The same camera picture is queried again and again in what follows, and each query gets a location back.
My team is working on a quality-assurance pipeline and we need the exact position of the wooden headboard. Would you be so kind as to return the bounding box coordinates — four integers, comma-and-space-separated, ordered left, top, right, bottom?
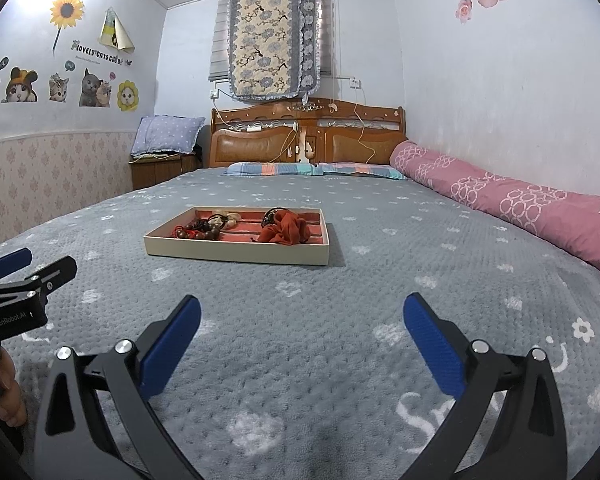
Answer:
209, 98, 406, 167

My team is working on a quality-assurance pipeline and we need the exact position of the grey patterned bed blanket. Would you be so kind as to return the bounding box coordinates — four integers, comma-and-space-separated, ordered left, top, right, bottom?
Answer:
0, 169, 600, 479

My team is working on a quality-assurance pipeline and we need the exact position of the yellow charging cable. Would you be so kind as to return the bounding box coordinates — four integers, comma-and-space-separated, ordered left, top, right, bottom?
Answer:
353, 104, 377, 165

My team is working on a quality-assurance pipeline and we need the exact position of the plaid pillow right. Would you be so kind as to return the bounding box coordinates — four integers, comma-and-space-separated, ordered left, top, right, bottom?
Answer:
317, 162, 406, 181

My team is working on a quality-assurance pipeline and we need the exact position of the black scrunchie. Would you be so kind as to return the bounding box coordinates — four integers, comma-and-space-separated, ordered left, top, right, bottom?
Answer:
261, 207, 287, 228

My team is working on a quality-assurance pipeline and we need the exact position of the peeling paper wall poster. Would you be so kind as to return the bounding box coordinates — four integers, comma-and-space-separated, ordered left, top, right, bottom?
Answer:
98, 8, 135, 53

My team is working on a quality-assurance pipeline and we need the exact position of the cream scrunchie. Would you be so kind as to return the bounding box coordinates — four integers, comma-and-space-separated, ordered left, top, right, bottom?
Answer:
208, 210, 242, 231

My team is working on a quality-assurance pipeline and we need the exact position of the plaid pillow left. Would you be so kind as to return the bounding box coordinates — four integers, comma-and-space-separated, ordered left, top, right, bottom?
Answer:
225, 162, 324, 177

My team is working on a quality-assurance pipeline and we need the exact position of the white wall socket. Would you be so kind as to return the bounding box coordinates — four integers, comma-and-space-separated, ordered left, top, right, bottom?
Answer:
349, 77, 362, 89

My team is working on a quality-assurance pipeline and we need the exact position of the grey cats wall sticker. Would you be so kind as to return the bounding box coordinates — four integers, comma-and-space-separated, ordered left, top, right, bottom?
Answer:
79, 70, 111, 107

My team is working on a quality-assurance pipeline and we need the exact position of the pink rolled quilt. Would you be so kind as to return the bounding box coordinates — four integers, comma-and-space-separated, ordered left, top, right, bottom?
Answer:
390, 141, 600, 270

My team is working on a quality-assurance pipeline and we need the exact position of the purple dotted pillow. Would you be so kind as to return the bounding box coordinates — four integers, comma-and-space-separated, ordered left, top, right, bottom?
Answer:
131, 115, 206, 157

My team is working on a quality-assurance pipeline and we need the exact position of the wooden nightstand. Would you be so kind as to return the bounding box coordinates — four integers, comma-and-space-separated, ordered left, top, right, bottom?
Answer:
129, 153, 201, 190

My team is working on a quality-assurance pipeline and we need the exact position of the tabby kitten wall sticker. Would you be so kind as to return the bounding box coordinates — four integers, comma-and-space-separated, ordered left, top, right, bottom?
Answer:
48, 73, 69, 103

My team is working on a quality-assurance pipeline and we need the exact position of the floral hanging curtain cloth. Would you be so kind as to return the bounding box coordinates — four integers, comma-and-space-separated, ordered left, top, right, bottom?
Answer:
228, 0, 323, 103

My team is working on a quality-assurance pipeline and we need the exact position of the yellow flower cat sticker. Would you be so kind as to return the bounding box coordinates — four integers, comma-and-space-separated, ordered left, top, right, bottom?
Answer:
117, 80, 140, 112

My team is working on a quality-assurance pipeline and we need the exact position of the red-orange scrunchie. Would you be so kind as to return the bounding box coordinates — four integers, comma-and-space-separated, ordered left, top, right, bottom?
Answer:
256, 209, 311, 246

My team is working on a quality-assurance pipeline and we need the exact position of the sunflower wall sticker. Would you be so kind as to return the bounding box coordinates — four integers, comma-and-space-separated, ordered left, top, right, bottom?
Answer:
50, 0, 85, 51

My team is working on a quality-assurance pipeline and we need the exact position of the red tassel black cord pendant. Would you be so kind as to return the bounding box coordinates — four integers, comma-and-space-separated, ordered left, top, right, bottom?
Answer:
171, 226, 206, 240

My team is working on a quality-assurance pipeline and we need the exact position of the brown wooden bead bracelet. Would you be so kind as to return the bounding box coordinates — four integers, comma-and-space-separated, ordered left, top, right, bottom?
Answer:
174, 216, 228, 242

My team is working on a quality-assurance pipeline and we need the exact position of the plaid pillow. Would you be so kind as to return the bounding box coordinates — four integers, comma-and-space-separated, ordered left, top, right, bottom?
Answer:
317, 162, 406, 181
225, 162, 324, 177

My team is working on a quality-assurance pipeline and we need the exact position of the hat cat wall sticker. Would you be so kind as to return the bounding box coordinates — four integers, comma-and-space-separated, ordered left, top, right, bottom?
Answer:
5, 67, 38, 103

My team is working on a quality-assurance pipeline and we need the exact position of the beige tray brick-pattern lining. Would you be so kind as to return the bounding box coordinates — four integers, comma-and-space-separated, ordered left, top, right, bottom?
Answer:
142, 205, 332, 267

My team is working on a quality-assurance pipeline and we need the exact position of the grey window blind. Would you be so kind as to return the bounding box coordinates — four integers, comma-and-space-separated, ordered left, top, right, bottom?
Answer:
209, 0, 230, 82

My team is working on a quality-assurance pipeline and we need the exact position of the person's left hand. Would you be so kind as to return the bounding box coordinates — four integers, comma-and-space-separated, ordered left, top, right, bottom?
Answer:
0, 348, 27, 427

